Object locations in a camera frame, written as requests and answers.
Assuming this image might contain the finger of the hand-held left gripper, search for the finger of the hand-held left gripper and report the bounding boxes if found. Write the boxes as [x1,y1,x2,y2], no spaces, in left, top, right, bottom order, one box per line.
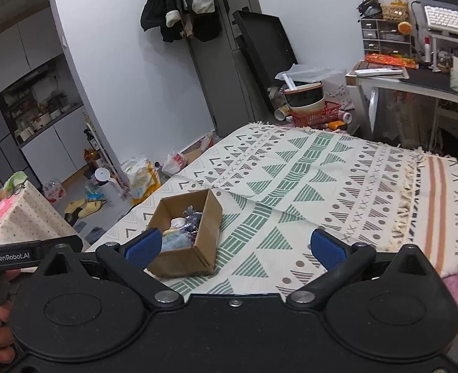
[64,235,92,254]

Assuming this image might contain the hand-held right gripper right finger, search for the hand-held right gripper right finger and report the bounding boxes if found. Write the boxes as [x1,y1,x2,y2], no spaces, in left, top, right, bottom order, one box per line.
[287,228,435,310]

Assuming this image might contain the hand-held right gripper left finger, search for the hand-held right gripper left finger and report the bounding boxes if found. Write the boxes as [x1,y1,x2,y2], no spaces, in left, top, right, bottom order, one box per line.
[35,228,185,311]

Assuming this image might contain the denim fabric patch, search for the denim fabric patch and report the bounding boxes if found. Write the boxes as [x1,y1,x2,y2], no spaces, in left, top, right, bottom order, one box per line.
[161,231,199,254]

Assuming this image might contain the brown cardboard box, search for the brown cardboard box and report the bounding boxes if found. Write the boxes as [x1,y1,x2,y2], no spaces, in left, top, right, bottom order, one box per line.
[146,188,224,279]

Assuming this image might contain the yellow slippers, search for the yellow slippers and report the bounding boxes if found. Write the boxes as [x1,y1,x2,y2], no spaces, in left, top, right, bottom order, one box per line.
[63,198,108,219]

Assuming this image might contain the dotted tablecloth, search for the dotted tablecloth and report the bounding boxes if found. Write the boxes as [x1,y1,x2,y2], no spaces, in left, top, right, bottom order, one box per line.
[0,181,92,250]

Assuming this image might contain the pack of water bottles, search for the pack of water bottles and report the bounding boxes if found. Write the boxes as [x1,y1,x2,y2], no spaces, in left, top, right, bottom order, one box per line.
[42,180,67,203]

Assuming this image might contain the white plastic jug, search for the white plastic jug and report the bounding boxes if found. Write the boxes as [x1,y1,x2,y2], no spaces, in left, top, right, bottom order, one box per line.
[94,167,123,207]

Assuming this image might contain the white and yellow sack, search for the white and yellow sack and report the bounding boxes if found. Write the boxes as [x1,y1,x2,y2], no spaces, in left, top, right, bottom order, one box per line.
[121,157,162,205]

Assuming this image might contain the green triangle patterned blanket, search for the green triangle patterned blanket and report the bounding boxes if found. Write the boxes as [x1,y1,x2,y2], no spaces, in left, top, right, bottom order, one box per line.
[84,122,428,297]

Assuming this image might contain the brown bottle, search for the brown bottle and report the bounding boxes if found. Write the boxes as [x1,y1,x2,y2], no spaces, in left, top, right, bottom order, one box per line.
[83,148,102,170]

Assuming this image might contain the red and white plastic bag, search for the red and white plastic bag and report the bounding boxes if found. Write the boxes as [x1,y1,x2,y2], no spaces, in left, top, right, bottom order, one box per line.
[161,151,188,178]

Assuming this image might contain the orange striped bedsheet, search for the orange striped bedsheet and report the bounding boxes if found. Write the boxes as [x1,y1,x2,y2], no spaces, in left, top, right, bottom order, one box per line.
[406,154,458,277]

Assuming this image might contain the orange-red plastic basket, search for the orange-red plastic basket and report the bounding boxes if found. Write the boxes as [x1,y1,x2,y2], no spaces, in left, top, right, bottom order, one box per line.
[288,101,343,128]

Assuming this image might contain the translucent plastic bag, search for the translucent plastic bag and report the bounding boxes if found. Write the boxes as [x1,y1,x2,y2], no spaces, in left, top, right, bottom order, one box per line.
[372,89,436,149]

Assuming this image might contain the white kitchen cabinet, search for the white kitchen cabinet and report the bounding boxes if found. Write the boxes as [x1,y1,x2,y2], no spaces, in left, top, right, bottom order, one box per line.
[0,6,87,203]

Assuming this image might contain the ceramic bowl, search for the ceramic bowl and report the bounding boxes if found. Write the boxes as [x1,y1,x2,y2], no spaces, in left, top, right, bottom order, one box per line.
[283,81,327,116]

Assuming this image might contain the white desk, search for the white desk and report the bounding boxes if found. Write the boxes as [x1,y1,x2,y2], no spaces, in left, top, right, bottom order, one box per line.
[344,59,458,153]

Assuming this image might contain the white plastic sheet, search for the white plastic sheet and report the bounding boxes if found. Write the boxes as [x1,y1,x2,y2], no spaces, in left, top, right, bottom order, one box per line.
[274,63,347,83]

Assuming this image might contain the white remote control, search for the white remote control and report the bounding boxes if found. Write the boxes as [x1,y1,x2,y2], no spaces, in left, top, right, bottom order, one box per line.
[354,67,404,77]

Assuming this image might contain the grey door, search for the grey door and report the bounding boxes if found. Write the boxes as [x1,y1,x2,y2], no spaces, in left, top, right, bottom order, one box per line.
[185,0,263,137]

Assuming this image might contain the orange snack packet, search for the orange snack packet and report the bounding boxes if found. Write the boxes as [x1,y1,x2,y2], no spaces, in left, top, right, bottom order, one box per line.
[364,52,419,69]

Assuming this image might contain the black flat panel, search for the black flat panel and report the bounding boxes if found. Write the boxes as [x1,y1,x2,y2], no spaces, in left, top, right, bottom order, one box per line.
[231,10,299,116]

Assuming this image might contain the grey drawer organizer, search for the grey drawer organizer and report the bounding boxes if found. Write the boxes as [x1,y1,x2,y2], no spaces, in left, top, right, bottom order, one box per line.
[360,17,414,58]

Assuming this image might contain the dark hanging coat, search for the dark hanging coat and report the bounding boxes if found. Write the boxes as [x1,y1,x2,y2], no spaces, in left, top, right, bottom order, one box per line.
[140,0,223,44]

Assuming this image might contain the wicker basket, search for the wicker basket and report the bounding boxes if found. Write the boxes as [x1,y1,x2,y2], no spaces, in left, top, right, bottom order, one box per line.
[380,0,410,22]

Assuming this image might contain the white keyboard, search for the white keyboard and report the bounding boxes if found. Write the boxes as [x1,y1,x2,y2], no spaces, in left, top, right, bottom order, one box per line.
[422,5,458,40]

